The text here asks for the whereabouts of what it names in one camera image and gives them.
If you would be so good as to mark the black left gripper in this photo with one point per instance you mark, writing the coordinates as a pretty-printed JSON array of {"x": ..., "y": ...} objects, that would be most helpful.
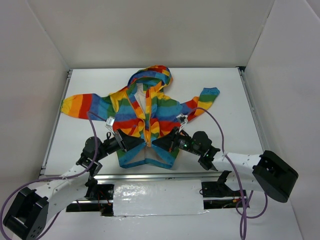
[{"x": 121, "y": 140}]

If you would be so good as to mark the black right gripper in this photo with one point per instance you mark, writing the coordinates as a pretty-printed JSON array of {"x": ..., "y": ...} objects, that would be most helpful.
[{"x": 173, "y": 139}]

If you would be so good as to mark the rainbow striped hooded jacket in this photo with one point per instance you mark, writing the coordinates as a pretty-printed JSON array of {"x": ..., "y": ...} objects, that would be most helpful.
[{"x": 141, "y": 109}]

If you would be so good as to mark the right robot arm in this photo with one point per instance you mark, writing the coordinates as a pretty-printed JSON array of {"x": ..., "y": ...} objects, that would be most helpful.
[{"x": 265, "y": 172}]

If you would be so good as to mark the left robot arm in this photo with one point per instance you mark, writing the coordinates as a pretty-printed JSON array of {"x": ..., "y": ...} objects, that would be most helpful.
[{"x": 32, "y": 208}]

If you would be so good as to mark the white foil covered panel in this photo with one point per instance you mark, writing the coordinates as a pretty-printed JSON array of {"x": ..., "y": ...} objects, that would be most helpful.
[{"x": 157, "y": 198}]

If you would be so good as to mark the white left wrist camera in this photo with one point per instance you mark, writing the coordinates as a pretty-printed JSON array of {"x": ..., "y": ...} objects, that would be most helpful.
[{"x": 109, "y": 123}]

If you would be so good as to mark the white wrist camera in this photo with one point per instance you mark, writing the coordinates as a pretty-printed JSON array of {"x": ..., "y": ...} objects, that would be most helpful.
[
  {"x": 182, "y": 119},
  {"x": 109, "y": 123}
]

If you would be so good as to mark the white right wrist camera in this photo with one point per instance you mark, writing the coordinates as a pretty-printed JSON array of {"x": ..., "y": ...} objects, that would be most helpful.
[{"x": 182, "y": 119}]

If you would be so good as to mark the aluminium table frame rail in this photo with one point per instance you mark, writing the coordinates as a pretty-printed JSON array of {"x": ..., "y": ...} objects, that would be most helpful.
[{"x": 231, "y": 122}]

